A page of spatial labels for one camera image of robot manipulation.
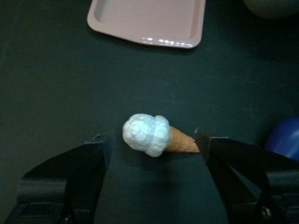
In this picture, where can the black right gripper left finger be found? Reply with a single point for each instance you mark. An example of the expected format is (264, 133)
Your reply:
(66, 180)

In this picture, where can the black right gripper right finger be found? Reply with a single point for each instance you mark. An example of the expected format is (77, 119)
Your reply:
(249, 178)

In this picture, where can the blue round object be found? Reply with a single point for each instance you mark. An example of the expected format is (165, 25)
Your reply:
(286, 138)

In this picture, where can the white toy ice cream cone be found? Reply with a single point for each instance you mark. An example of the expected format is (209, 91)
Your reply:
(150, 135)

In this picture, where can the pink plastic tray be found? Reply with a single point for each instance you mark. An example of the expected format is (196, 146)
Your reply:
(150, 20)

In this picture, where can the grey bowl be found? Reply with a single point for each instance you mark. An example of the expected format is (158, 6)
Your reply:
(273, 7)

